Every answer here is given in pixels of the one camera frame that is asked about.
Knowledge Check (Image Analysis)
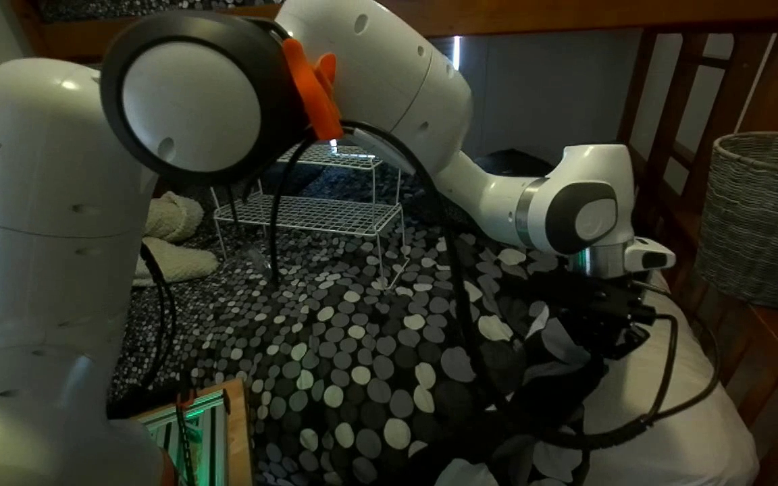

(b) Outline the white wire rack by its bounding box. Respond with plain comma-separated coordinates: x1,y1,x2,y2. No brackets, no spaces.
207,137,411,291

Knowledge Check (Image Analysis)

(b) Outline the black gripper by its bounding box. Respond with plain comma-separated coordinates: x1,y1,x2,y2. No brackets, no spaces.
573,268,657,359

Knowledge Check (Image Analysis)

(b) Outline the grey window blind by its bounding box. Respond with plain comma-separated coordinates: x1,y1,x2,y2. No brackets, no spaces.
423,31,642,178

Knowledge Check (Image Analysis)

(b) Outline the wooden framed box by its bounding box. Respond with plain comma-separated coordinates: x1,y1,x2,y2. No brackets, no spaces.
130,376,259,486

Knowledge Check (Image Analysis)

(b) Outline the beige fluffy towel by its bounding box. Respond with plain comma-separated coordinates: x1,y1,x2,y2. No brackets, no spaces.
130,186,221,289

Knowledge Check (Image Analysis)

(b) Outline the white bed sheet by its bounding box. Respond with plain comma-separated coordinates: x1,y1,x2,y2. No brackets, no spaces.
575,268,762,486

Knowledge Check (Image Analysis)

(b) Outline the wooden bunk bed frame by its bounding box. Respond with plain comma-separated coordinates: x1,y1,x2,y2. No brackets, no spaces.
7,0,778,486

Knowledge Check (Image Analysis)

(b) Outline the woven laundry basket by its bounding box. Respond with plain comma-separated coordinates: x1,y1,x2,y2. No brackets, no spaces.
695,129,778,314

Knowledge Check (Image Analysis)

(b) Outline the orange cable clip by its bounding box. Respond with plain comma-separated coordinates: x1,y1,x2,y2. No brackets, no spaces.
279,36,346,147

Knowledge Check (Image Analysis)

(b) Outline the black spotted duvet cover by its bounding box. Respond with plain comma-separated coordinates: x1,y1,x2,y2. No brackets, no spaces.
103,147,680,486

